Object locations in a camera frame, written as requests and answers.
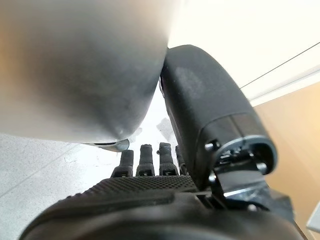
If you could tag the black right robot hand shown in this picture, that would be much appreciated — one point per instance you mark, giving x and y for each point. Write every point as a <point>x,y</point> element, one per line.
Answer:
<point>155,200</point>

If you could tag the tan wooden cabinet panel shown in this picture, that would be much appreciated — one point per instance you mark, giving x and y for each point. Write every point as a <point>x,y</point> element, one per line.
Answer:
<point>295,140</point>

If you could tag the grey metal bowl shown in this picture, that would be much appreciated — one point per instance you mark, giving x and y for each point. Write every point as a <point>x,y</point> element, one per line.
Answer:
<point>75,62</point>

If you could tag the small grey flat object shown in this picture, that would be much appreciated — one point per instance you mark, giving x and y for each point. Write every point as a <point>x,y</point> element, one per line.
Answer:
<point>315,221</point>

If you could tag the white baseboard strip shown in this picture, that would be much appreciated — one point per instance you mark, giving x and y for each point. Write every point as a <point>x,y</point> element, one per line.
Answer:
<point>282,86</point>

